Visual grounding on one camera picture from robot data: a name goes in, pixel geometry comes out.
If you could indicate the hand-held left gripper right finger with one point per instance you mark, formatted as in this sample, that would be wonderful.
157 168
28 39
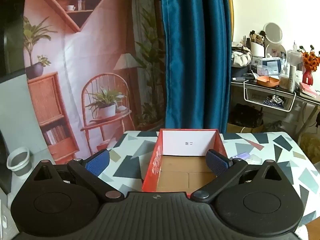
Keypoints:
217 164

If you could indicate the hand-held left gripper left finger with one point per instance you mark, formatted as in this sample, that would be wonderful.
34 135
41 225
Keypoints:
98 161

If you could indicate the purple plastic gadget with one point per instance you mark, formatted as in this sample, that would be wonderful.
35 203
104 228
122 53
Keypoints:
239 156

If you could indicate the clear plastic case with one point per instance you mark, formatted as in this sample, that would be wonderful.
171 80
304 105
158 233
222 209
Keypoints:
253 158

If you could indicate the red cardboard box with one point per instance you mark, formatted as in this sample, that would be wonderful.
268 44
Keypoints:
185 142

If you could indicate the brown cardboard box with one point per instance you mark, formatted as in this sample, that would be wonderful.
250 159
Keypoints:
235 128

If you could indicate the black bag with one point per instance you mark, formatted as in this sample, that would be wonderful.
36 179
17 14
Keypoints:
246 115

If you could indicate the white plastic bucket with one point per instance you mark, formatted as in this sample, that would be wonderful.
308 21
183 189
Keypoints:
18 160

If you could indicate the orange bowl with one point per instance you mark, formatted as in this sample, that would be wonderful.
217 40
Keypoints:
267 81

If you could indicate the white vanity desk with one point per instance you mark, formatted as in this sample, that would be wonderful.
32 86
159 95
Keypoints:
303 100

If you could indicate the white cloth pouch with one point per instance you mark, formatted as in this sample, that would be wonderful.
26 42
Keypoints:
240 58

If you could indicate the blue curtain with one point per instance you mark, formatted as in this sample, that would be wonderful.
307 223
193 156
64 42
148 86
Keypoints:
197 55

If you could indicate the white cosmetic bottle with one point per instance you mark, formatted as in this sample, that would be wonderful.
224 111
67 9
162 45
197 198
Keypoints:
292 78

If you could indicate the blue and white box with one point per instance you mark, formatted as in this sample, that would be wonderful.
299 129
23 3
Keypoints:
271 63

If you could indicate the pink book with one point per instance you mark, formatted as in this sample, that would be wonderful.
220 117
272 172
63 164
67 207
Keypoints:
308 89

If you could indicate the white brush holder cup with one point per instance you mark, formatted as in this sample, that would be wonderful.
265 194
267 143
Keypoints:
257 50

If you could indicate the red vase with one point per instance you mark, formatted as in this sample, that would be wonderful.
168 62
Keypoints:
307 77

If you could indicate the clear acrylic organizer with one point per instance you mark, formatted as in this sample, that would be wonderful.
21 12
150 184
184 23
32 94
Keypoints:
296 58

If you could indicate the orange flower bunch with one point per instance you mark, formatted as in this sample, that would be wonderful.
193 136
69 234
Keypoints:
311 58

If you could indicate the round white mirror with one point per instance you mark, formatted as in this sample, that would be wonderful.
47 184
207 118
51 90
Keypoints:
273 32

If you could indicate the printed furniture wall cloth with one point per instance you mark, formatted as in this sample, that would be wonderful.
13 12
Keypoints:
82 80

